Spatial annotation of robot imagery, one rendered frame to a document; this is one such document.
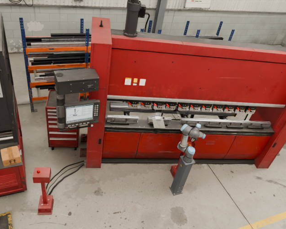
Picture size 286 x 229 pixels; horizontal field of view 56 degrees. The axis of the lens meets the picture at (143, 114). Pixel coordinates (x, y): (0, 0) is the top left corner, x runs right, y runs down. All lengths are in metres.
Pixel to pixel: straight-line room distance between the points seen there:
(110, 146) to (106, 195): 0.78
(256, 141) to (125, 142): 2.38
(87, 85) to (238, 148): 3.11
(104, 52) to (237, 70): 1.99
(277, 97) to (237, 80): 0.85
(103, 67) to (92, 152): 1.59
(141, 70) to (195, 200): 2.32
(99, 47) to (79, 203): 2.35
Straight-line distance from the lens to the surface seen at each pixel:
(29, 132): 5.51
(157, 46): 3.68
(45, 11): 7.68
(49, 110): 4.45
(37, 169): 3.83
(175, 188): 4.60
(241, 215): 4.95
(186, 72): 4.01
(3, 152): 3.69
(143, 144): 4.62
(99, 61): 3.50
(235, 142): 5.17
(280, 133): 5.28
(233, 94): 4.52
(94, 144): 4.39
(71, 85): 3.33
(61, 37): 5.48
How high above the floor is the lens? 3.73
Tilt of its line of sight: 38 degrees down
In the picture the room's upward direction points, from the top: 11 degrees clockwise
